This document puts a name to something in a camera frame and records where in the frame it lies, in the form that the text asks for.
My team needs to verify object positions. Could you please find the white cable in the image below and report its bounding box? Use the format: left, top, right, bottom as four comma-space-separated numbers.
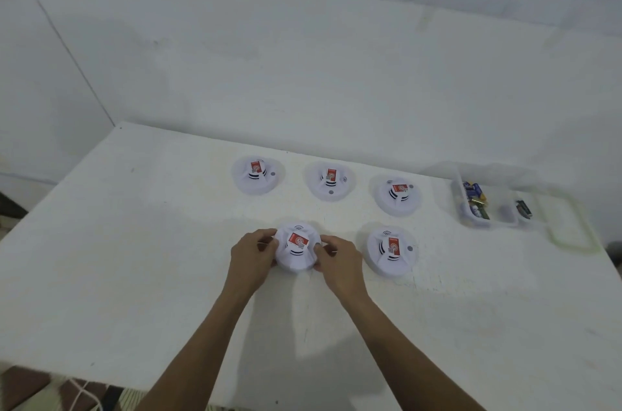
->
60, 376, 100, 411

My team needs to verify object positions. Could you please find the person's left forearm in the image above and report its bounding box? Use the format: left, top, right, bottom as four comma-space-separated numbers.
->
135, 287, 256, 411

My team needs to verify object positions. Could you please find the person's left hand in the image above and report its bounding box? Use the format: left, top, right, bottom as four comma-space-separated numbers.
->
222, 228, 281, 302

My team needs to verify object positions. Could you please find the person's right forearm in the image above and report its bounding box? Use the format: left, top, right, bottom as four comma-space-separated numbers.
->
342, 294, 487, 411

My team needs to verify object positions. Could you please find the pile of assorted batteries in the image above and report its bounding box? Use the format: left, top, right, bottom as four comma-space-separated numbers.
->
461, 180, 490, 222

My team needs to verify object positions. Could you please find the person's right hand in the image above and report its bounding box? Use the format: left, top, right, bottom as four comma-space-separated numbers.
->
313, 234, 371, 307

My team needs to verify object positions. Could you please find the cream fabric with pink dots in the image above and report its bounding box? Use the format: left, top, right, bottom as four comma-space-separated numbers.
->
605, 240, 622, 283

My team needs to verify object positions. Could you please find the clear lid with green rim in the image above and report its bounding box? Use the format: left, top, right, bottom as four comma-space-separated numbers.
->
534, 184, 603, 254

